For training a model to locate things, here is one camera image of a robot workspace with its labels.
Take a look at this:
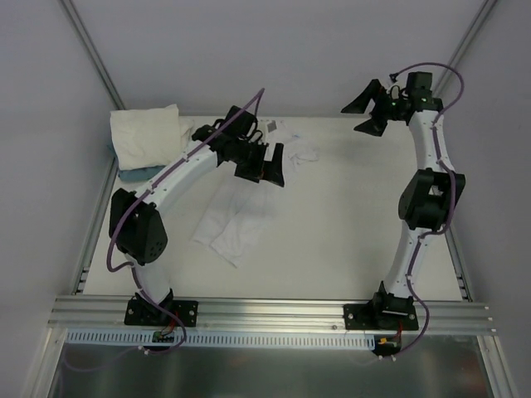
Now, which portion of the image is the white t shirt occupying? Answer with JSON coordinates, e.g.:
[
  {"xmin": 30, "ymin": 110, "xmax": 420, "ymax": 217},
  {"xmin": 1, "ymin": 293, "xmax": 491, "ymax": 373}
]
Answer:
[
  {"xmin": 192, "ymin": 120, "xmax": 319, "ymax": 268},
  {"xmin": 110, "ymin": 104, "xmax": 194, "ymax": 171}
]

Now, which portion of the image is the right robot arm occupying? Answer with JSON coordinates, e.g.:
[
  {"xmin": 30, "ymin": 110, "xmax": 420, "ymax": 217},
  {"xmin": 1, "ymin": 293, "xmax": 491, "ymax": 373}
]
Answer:
[{"xmin": 342, "ymin": 71, "xmax": 466, "ymax": 331}]

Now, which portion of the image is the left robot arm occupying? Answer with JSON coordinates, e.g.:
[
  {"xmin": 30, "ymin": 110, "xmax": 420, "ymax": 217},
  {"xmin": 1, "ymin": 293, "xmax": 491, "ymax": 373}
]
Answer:
[{"xmin": 106, "ymin": 106, "xmax": 285, "ymax": 324}]

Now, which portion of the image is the folded white t shirt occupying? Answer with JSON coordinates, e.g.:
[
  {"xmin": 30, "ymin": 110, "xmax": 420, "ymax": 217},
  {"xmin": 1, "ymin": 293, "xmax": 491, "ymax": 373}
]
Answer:
[{"xmin": 110, "ymin": 104, "xmax": 194, "ymax": 171}]

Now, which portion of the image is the folded blue t shirt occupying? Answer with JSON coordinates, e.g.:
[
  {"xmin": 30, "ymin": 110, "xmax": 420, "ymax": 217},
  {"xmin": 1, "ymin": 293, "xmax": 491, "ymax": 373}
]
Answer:
[{"xmin": 105, "ymin": 143, "xmax": 167, "ymax": 182}]

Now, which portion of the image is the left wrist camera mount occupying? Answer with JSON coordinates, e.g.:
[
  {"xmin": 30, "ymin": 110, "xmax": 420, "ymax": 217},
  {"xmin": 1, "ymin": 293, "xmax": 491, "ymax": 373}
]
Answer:
[{"xmin": 258, "ymin": 119, "xmax": 278, "ymax": 135}]

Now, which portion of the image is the right aluminium frame post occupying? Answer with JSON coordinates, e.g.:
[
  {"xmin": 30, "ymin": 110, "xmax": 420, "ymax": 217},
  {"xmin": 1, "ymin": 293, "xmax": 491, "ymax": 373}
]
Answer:
[{"xmin": 434, "ymin": 0, "xmax": 499, "ymax": 97}]

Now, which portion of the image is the aluminium frame post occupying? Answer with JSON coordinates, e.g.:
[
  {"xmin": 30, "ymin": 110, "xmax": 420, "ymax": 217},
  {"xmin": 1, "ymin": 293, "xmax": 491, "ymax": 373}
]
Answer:
[
  {"xmin": 58, "ymin": 0, "xmax": 125, "ymax": 110},
  {"xmin": 434, "ymin": 0, "xmax": 499, "ymax": 97}
]

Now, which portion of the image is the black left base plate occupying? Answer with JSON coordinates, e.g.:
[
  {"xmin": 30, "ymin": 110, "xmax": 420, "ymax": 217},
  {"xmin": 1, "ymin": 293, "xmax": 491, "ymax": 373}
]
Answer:
[{"xmin": 124, "ymin": 294, "xmax": 198, "ymax": 328}]

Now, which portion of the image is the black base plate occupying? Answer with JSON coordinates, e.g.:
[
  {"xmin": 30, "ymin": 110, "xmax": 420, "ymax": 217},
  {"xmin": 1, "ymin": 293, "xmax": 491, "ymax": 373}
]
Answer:
[
  {"xmin": 124, "ymin": 294, "xmax": 198, "ymax": 328},
  {"xmin": 343, "ymin": 303, "xmax": 419, "ymax": 331}
]

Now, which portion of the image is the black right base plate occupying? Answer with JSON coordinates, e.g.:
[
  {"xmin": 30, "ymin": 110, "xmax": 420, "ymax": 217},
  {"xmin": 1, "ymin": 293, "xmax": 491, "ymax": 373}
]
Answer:
[{"xmin": 343, "ymin": 303, "xmax": 419, "ymax": 331}]

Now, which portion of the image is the left side aluminium rail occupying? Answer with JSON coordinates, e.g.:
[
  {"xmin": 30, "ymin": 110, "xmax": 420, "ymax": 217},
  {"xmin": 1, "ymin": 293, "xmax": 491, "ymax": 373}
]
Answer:
[{"xmin": 69, "ymin": 158, "xmax": 118, "ymax": 295}]

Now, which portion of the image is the left aluminium frame post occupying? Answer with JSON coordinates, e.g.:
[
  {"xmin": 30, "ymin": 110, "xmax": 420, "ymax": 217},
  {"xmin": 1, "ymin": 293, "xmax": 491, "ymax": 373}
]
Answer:
[{"xmin": 58, "ymin": 0, "xmax": 125, "ymax": 110}]

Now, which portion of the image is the aluminium front rail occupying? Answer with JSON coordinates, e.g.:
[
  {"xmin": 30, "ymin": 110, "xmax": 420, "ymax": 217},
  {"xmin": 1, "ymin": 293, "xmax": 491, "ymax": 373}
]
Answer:
[{"xmin": 47, "ymin": 295, "xmax": 497, "ymax": 336}]

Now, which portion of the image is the white slotted cable duct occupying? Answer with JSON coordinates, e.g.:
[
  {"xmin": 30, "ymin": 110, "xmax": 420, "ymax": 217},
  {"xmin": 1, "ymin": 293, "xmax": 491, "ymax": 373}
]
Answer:
[{"xmin": 65, "ymin": 328, "xmax": 375, "ymax": 351}]

